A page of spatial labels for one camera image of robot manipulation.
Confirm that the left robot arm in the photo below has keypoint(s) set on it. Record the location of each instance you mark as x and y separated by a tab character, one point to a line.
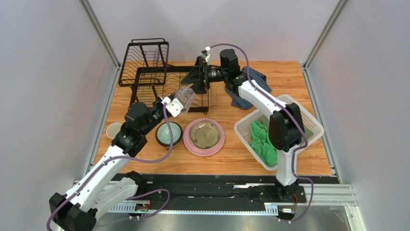
84	204

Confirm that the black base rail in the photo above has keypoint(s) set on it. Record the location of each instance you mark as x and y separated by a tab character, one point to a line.
229	195

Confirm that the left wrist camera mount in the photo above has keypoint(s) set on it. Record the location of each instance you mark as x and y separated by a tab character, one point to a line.
173	106

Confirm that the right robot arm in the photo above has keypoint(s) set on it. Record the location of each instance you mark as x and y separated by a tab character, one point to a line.
285	129

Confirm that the clear glass plate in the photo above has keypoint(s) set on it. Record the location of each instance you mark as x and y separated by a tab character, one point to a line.
205	136

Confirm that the pink mug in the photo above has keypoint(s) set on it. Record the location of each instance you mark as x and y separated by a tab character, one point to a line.
113	129

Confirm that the light green bowl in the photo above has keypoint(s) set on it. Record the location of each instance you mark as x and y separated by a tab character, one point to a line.
173	133

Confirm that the white plastic basket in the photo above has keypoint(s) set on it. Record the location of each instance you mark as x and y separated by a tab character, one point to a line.
242	127

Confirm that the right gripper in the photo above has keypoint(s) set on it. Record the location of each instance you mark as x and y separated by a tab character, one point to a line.
205	76

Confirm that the olive green shirt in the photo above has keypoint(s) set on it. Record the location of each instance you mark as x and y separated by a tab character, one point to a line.
265	122

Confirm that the pink plate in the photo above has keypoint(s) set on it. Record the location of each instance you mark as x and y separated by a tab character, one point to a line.
204	137

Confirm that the folded blue cloth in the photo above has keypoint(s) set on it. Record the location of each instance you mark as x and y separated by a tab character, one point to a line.
241	103

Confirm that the bright green towel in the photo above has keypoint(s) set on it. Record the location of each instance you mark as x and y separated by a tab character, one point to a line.
260	143

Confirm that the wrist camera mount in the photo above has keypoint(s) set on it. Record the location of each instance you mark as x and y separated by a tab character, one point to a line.
173	106
205	54

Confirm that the clear glass cup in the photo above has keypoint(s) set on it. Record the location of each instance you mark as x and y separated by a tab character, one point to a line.
186	95

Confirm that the cream patterned plate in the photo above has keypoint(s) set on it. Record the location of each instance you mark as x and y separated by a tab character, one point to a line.
205	148

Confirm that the black wire dish rack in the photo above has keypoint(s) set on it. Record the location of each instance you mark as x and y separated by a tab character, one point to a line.
147	71

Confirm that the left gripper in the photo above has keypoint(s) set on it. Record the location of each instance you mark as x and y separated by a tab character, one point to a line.
160	103

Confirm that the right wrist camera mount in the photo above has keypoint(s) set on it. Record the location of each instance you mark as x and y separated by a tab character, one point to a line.
205	54

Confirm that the beige brown bowl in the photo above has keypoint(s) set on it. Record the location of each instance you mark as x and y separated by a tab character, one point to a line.
158	141

